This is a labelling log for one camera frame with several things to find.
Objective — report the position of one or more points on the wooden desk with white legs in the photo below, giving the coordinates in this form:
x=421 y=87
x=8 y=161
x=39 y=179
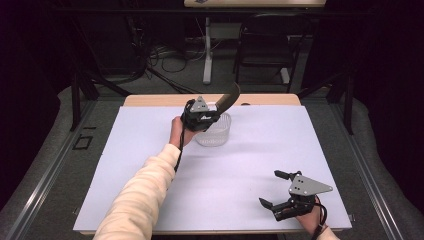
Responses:
x=207 y=66

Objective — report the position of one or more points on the person's left hand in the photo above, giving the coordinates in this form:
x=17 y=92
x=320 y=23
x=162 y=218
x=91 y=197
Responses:
x=176 y=133

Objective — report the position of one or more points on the black metal stand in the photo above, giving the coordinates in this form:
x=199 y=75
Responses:
x=75 y=100
x=348 y=106

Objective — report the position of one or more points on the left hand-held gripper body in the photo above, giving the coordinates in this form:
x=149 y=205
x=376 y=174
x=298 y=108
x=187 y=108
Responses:
x=198 y=116

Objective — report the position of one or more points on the person's right hand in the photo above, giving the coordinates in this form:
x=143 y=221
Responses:
x=308 y=222

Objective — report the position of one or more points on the black chair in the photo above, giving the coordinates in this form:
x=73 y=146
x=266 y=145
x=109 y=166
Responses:
x=266 y=43

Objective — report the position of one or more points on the dark curtain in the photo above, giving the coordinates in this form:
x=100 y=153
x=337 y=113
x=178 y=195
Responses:
x=390 y=66
x=23 y=83

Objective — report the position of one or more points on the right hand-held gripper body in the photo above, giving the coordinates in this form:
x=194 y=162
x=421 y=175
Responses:
x=305 y=186

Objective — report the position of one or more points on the wooden table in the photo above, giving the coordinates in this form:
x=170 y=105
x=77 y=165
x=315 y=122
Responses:
x=150 y=100

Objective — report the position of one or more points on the white table sheet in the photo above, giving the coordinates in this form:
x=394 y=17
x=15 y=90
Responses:
x=266 y=140

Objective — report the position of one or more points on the aluminium floor rail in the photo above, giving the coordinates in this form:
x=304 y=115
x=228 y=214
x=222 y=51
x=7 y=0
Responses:
x=43 y=180
x=370 y=176

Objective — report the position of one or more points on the clear plastic bowl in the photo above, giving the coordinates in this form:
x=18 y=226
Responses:
x=216 y=135

